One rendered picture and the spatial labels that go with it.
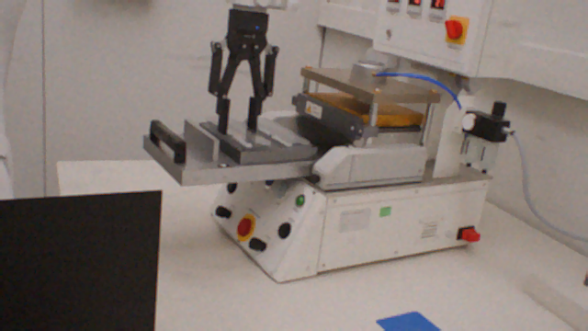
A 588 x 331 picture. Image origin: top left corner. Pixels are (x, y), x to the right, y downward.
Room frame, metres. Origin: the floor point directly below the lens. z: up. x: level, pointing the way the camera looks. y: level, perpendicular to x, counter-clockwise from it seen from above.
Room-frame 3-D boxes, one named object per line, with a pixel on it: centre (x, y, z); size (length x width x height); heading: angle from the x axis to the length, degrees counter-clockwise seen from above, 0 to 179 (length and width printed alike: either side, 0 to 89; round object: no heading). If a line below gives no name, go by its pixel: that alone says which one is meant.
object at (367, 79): (1.26, -0.17, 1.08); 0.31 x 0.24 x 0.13; 33
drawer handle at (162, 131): (1.02, 0.24, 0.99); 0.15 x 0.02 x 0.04; 33
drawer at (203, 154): (1.09, 0.12, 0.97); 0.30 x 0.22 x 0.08; 123
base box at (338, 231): (1.24, -0.14, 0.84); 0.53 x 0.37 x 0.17; 123
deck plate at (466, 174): (1.28, -0.16, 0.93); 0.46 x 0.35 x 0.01; 123
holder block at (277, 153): (1.12, 0.08, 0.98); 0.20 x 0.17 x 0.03; 33
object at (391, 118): (1.25, -0.14, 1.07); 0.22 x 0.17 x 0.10; 33
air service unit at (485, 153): (1.15, -0.36, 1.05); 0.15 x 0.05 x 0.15; 33
